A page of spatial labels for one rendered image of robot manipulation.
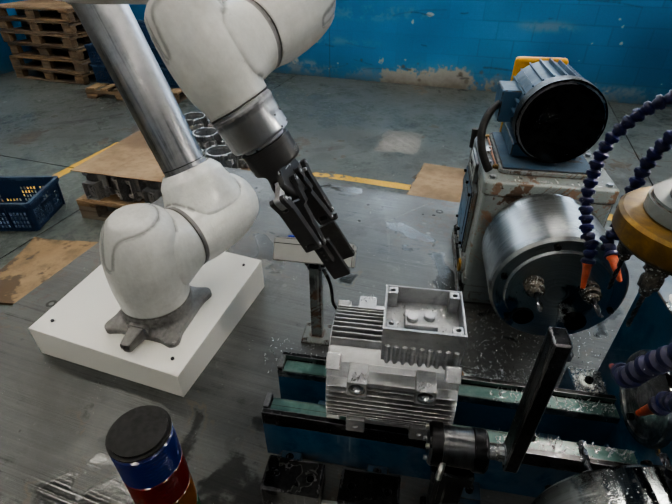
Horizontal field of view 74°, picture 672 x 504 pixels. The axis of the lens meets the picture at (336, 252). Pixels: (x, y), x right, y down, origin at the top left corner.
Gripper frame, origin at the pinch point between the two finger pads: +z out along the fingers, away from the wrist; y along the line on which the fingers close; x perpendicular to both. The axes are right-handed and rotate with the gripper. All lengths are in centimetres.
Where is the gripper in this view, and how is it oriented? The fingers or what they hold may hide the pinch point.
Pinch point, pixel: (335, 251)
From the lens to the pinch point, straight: 71.3
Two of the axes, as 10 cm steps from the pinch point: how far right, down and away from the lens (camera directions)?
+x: -8.5, 3.2, 4.1
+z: 4.9, 7.6, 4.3
